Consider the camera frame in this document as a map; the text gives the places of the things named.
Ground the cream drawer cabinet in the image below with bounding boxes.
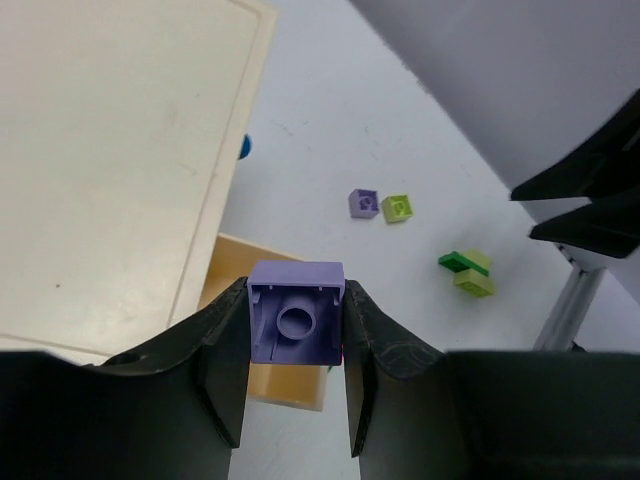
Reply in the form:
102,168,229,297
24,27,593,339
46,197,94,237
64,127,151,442
1,1,277,358

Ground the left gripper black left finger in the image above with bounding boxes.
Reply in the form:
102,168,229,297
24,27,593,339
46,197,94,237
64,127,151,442
1,279,250,479

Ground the aluminium table rail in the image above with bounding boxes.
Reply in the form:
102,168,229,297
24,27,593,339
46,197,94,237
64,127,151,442
533,244,606,351

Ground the lime lego brick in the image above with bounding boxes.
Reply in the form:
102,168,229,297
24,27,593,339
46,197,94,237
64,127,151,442
381,195,413,224

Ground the purple lego brick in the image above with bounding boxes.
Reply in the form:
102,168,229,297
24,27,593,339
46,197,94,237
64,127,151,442
348,189,380,219
247,260,346,366

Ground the green and lime lego stack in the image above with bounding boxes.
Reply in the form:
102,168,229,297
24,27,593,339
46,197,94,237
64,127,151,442
438,249,495,298

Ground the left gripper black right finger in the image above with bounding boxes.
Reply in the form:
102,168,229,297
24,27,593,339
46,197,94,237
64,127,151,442
343,280,639,479

